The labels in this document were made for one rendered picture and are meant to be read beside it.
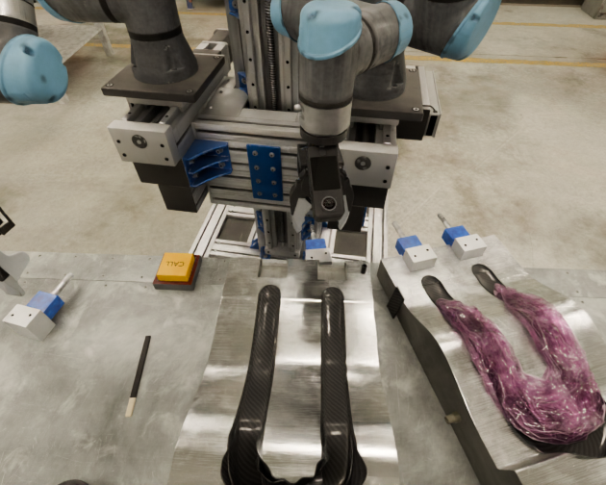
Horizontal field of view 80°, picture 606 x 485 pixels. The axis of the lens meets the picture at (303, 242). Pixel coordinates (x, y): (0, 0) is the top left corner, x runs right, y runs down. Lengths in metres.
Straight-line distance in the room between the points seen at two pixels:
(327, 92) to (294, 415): 0.42
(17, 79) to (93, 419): 0.49
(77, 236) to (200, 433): 1.86
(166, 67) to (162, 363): 0.63
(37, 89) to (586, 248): 2.30
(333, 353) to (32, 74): 0.53
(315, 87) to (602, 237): 2.16
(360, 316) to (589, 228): 2.02
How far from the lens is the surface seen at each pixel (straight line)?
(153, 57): 0.95
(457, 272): 0.76
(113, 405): 0.71
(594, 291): 0.95
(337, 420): 0.52
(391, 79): 0.84
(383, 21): 0.56
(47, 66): 0.57
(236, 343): 0.60
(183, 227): 2.07
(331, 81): 0.49
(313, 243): 0.76
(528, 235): 2.28
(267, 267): 0.69
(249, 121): 0.95
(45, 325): 0.82
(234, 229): 1.70
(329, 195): 0.52
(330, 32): 0.48
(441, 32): 0.73
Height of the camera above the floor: 1.41
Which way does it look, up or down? 48 degrees down
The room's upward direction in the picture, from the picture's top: straight up
